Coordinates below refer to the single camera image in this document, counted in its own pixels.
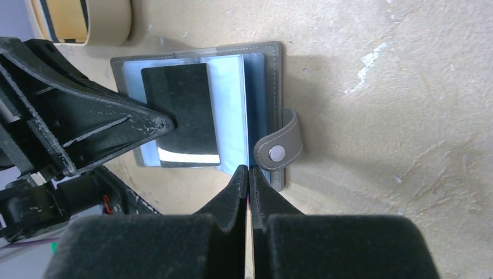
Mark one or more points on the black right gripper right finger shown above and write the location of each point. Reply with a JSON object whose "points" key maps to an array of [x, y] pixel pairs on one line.
{"points": [[290, 244]]}

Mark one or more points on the black credit card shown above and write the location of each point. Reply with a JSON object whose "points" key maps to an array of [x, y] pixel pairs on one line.
{"points": [[183, 92]]}

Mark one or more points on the grey leather card holder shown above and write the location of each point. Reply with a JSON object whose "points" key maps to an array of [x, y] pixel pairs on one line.
{"points": [[252, 126]]}

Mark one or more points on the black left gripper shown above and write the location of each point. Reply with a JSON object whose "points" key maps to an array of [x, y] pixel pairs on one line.
{"points": [[56, 122]]}

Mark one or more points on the stack of credit cards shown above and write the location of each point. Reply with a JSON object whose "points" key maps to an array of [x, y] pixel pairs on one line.
{"points": [[62, 21]]}

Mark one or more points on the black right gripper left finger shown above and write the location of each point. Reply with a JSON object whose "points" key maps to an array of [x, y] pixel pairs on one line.
{"points": [[209, 243]]}

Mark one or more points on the beige plastic tray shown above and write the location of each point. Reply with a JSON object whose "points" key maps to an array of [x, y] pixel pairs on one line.
{"points": [[109, 22]]}

